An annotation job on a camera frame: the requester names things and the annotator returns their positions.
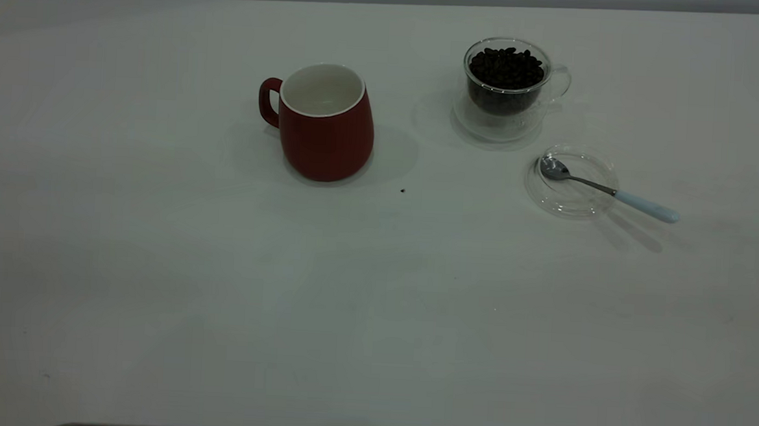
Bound clear glass saucer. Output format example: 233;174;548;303
449;86;549;146

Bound clear glass cup with handle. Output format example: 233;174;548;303
460;36;573;121

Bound metal spoon light blue handle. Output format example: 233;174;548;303
536;155;684;224

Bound dark roasted coffee beans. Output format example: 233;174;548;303
466;44;548;117

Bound red mug white inside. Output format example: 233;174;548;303
254;60;379;185

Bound clear ribbed glass dish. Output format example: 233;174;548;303
522;141;621;222

